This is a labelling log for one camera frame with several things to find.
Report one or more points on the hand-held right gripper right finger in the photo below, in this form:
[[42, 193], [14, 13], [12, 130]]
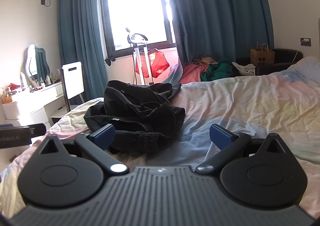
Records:
[[220, 136]]

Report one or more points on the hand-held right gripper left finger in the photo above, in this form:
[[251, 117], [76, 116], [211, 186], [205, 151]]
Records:
[[105, 134]]

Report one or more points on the black pants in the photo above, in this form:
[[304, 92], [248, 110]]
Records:
[[140, 106]]

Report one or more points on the white storage box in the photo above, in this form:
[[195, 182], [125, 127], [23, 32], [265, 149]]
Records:
[[11, 110]]

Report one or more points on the white vanity desk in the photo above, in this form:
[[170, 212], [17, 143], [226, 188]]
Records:
[[37, 106]]

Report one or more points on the bed with pastel sheet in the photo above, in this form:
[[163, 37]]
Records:
[[250, 106]]

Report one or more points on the white chair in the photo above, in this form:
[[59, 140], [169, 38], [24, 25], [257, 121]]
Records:
[[72, 78]]

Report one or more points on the group of cosmetic bottles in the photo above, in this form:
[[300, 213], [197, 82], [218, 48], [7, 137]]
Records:
[[47, 79]]

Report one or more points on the green cloth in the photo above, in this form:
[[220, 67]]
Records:
[[220, 71]]

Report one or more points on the white cloth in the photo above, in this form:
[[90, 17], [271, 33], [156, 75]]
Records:
[[246, 69]]

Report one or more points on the white garment steamer stand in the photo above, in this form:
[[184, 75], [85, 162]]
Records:
[[140, 66]]

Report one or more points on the beige cloth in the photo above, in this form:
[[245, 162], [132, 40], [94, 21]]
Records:
[[207, 60]]

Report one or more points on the wavy framed mirror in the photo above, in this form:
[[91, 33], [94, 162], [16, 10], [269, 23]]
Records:
[[37, 62]]

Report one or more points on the pastel blue pink cloth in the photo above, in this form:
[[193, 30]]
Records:
[[175, 73]]

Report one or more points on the red garment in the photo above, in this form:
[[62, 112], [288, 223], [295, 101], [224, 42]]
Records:
[[160, 64]]

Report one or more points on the brown paper bag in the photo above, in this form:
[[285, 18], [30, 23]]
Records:
[[262, 56]]

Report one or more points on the blue curtain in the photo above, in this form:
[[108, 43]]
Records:
[[220, 16], [80, 41]]

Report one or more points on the black sofa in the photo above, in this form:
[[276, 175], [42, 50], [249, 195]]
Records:
[[282, 61]]

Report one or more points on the dark framed window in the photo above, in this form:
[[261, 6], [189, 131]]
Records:
[[137, 11]]

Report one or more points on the wall outlet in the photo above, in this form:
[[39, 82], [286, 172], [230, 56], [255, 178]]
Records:
[[306, 41]]

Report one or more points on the black wall box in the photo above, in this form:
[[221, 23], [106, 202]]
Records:
[[43, 1]]

